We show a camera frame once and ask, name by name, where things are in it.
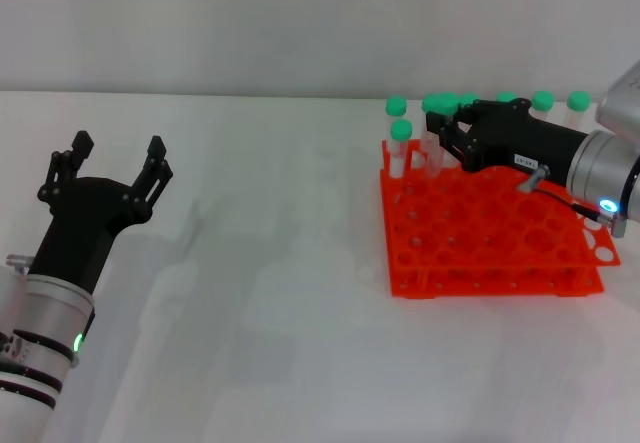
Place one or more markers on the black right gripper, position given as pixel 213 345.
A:
pixel 525 138

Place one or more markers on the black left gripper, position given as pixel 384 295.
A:
pixel 85 223

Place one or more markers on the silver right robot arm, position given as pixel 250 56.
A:
pixel 605 173

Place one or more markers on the orange test tube rack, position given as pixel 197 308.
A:
pixel 500 228

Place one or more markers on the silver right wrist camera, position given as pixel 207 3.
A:
pixel 622 103

